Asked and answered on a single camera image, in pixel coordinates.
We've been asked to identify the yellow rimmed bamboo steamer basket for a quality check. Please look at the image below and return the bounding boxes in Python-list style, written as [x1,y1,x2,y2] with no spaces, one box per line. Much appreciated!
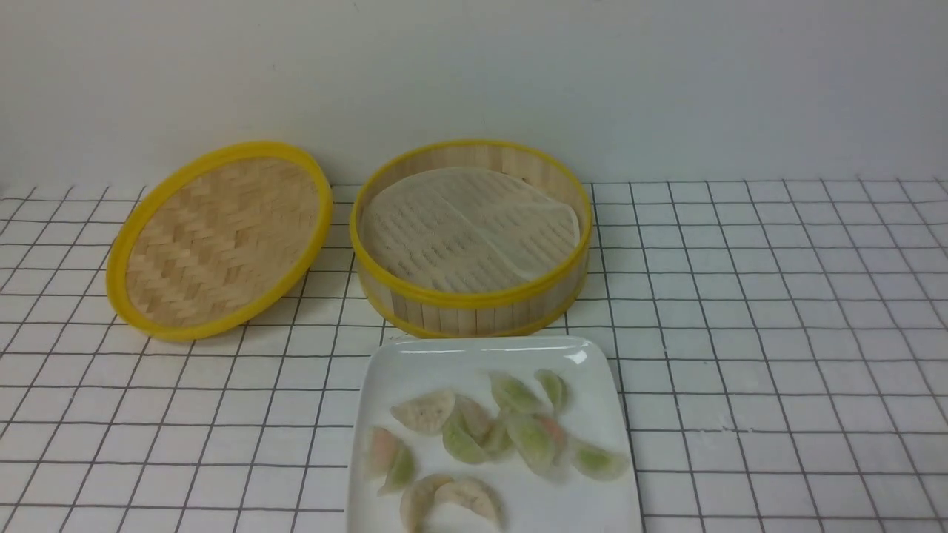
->
[349,138,595,338]

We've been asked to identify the white square plate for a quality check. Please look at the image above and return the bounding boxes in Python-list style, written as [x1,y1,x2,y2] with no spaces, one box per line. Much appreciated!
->
[345,336,644,532]

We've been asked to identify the white steamer liner cloth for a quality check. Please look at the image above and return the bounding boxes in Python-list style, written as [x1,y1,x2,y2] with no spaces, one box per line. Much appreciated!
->
[358,167,581,294]

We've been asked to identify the green dumpling top centre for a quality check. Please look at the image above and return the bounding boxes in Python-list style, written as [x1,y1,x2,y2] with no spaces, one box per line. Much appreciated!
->
[488,371,543,415]

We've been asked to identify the green dumpling top right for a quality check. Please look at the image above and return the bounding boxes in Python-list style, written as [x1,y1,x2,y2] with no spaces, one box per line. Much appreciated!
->
[534,369,570,415]

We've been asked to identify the beige dumpling upper left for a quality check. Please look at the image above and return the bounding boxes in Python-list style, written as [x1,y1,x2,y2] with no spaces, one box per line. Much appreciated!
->
[390,389,456,435]

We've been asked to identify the beige dumpling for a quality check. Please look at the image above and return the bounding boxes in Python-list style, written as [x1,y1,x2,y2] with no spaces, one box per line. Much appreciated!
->
[434,477,504,531]
[390,389,456,435]
[399,475,454,532]

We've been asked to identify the green dumpling centre small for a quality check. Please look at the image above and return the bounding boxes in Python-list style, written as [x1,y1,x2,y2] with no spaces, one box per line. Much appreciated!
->
[480,412,512,460]

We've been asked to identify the large green dumpling centre right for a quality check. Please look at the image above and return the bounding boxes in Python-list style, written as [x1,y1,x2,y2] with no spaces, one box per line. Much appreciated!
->
[505,414,558,477]

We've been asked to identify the pink dumpling right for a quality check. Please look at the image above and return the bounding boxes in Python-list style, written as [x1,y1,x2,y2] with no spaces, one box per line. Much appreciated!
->
[533,414,568,456]

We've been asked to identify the pink dumpling left edge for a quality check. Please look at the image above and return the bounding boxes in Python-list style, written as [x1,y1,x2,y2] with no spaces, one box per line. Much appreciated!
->
[364,426,401,479]

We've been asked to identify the green dumpling lower left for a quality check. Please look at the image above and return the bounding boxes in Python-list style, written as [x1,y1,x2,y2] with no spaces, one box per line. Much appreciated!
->
[376,445,415,497]

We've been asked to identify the beige dumpling bottom right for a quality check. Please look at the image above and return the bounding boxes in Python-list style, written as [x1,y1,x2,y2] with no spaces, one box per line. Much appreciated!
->
[434,477,504,531]

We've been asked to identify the green dumpling far right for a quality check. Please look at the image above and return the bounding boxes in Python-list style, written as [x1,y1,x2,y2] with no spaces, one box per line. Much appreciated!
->
[570,439,631,482]

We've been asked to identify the beige dumpling bottom left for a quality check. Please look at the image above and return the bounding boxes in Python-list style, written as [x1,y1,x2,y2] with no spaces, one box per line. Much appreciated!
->
[399,475,454,532]

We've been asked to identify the yellow rimmed bamboo steamer lid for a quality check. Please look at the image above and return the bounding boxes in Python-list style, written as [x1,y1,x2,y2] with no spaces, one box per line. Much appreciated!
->
[106,141,334,342]

